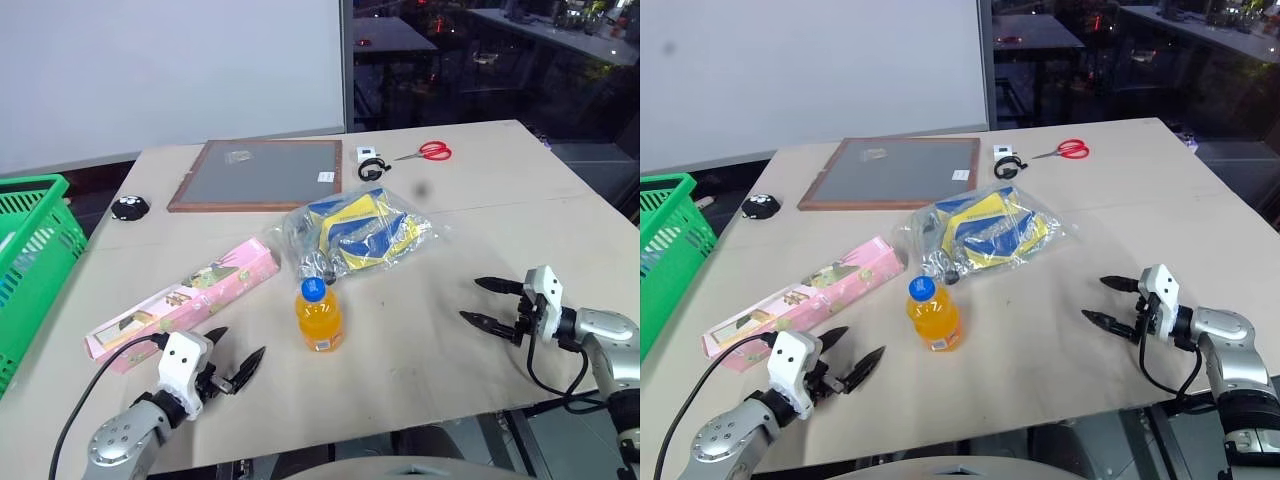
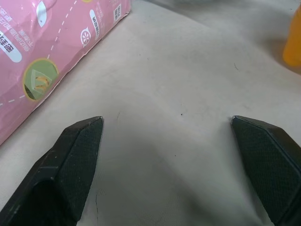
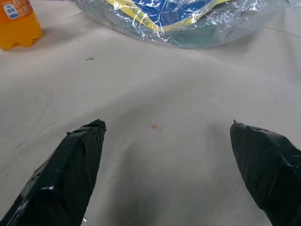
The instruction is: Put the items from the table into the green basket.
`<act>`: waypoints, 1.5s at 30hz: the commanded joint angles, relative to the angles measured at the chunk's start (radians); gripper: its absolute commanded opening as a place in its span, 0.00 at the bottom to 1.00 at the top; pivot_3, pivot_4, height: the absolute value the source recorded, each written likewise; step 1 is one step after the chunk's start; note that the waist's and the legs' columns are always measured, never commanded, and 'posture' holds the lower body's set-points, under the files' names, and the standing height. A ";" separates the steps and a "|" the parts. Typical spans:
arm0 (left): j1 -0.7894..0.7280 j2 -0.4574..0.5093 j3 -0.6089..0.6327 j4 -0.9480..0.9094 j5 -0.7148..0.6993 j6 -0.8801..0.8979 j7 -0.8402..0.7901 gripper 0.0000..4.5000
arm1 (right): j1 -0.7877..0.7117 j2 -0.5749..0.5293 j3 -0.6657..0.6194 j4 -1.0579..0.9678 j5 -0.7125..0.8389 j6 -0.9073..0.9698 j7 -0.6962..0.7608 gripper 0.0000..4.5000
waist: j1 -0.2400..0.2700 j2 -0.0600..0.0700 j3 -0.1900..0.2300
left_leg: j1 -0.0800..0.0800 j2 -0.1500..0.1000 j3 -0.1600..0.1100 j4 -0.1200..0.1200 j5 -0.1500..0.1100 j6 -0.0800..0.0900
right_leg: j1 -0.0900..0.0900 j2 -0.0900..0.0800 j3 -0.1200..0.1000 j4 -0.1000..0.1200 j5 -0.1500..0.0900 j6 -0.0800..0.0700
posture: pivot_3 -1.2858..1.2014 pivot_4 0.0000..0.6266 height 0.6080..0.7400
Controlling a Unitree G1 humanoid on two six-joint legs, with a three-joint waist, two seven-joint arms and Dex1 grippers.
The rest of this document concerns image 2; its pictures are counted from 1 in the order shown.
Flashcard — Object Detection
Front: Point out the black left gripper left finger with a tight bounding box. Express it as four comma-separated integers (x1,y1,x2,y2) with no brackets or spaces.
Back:
0,116,104,226

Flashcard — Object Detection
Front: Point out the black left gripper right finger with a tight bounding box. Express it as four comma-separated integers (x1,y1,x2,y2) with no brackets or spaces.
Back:
230,115,301,226

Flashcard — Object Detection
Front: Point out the orange juice bottle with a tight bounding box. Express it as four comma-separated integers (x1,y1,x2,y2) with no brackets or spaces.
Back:
282,4,301,68

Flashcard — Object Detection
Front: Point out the pink printed carton box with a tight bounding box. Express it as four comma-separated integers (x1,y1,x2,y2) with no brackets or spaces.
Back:
0,0,132,146

